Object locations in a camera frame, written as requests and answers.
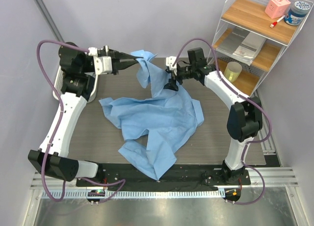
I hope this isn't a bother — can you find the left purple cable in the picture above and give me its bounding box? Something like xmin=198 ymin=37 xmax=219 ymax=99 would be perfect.
xmin=36 ymin=40 xmax=126 ymax=204

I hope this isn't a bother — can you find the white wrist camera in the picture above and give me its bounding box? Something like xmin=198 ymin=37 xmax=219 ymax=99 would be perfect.
xmin=165 ymin=56 xmax=177 ymax=74
xmin=87 ymin=47 xmax=113 ymax=74

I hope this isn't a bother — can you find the yellow translucent cup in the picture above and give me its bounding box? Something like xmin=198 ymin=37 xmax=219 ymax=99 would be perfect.
xmin=224 ymin=61 xmax=242 ymax=83

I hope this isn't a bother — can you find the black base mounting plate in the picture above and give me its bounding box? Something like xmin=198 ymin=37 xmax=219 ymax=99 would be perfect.
xmin=46 ymin=162 xmax=251 ymax=193

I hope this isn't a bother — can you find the blue white jar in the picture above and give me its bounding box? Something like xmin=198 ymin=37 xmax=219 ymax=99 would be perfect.
xmin=284 ymin=1 xmax=311 ymax=26

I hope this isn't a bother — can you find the purple cable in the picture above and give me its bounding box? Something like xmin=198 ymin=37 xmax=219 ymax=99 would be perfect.
xmin=173 ymin=38 xmax=273 ymax=206
xmin=36 ymin=40 xmax=126 ymax=204

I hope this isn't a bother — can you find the pink cube power strip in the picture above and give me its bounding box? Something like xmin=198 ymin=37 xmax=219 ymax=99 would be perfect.
xmin=265 ymin=0 xmax=291 ymax=19

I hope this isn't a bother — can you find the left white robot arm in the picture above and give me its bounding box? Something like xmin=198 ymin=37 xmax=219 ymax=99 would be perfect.
xmin=28 ymin=42 xmax=139 ymax=186

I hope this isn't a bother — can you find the white slotted cable duct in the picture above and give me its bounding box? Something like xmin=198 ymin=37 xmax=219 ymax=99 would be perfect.
xmin=42 ymin=188 xmax=226 ymax=199

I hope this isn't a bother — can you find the white laundry basket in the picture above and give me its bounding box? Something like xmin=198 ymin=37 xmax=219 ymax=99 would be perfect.
xmin=54 ymin=66 xmax=99 ymax=103

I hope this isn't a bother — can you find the red white marker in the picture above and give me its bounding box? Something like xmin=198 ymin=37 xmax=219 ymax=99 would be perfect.
xmin=270 ymin=15 xmax=285 ymax=28

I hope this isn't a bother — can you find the grey booklet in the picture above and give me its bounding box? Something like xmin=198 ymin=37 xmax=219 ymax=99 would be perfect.
xmin=216 ymin=27 xmax=266 ymax=65

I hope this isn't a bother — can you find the light blue long sleeve shirt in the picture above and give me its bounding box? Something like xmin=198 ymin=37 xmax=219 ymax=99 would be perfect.
xmin=99 ymin=50 xmax=204 ymax=180

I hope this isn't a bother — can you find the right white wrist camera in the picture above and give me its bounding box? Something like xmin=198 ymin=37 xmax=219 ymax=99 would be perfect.
xmin=165 ymin=56 xmax=177 ymax=74

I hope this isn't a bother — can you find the white wire wooden shelf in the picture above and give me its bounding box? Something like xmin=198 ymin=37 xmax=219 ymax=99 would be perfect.
xmin=212 ymin=0 xmax=314 ymax=95

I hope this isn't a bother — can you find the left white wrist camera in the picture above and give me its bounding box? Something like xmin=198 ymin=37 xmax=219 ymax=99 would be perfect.
xmin=87 ymin=47 xmax=113 ymax=74

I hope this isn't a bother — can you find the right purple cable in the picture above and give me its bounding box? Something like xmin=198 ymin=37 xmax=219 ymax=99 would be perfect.
xmin=173 ymin=38 xmax=273 ymax=206

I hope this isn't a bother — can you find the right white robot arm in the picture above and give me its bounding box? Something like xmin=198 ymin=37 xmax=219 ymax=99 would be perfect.
xmin=164 ymin=48 xmax=262 ymax=184

